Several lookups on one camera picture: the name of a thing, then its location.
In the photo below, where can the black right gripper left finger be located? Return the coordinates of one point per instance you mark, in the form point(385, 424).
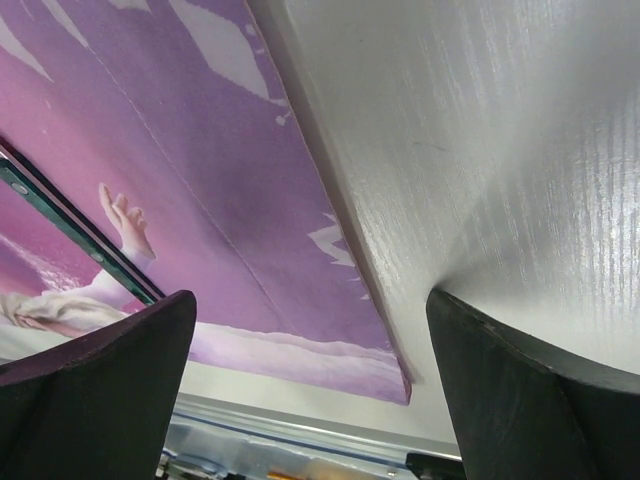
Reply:
point(99, 406)

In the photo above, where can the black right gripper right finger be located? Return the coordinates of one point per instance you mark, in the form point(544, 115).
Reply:
point(522, 408)

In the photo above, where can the purple printed cloth placemat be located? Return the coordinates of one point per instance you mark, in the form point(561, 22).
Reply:
point(178, 107)

